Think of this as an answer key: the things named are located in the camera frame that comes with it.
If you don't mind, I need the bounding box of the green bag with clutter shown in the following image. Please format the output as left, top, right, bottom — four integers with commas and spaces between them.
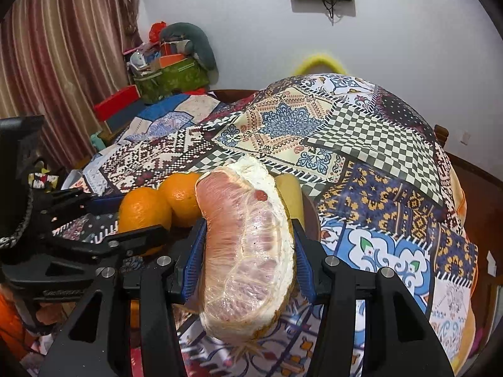
134, 57, 211, 103

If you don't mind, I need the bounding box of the yellow fuzzy hoop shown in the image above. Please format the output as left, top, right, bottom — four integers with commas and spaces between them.
294, 53, 348, 75

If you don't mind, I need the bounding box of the orange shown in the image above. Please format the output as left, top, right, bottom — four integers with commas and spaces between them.
159, 172, 205, 228
119, 188, 174, 256

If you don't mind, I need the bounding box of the red box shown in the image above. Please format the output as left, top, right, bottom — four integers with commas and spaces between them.
93, 85, 140, 122

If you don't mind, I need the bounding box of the striped red brown curtain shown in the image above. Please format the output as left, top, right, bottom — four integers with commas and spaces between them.
0, 0, 142, 166

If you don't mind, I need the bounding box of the patchwork printed tablecloth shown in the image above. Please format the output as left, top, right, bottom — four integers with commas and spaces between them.
63, 73, 478, 377

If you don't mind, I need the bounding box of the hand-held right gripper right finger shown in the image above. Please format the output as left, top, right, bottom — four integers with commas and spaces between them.
291, 218, 458, 377

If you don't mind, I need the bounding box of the blue white patchwork cloth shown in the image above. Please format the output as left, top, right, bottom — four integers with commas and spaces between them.
104, 93, 221, 146

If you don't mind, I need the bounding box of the yellow sugarcane piece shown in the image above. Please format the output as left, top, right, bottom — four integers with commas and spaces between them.
275, 173, 305, 224

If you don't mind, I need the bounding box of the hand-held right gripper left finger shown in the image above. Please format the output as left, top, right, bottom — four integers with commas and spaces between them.
37, 216, 209, 377

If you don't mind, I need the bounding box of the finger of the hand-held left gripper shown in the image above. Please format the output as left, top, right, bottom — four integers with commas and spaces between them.
51, 223, 168, 262
39, 188, 121, 224

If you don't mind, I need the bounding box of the small patterned packet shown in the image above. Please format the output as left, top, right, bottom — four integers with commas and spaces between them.
27, 169, 60, 194

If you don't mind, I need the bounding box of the peeled pomelo piece with rind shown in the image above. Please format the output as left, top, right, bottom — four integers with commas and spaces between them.
195, 156, 297, 340

